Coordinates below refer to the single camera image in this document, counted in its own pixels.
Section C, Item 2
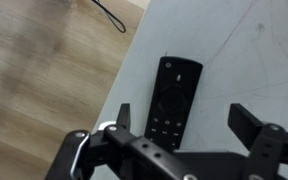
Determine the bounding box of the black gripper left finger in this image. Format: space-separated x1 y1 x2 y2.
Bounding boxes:
116 103 132 132

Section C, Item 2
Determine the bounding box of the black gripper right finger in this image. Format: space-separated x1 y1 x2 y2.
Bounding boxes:
227 102 268 151

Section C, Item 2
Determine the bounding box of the black remote control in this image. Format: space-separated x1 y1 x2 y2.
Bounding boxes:
143 55 204 153

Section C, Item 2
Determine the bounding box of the white TV stand cabinet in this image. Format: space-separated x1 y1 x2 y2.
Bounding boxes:
90 0 288 180

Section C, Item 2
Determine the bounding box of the thin black floor cable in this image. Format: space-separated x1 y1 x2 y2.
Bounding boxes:
91 0 127 34

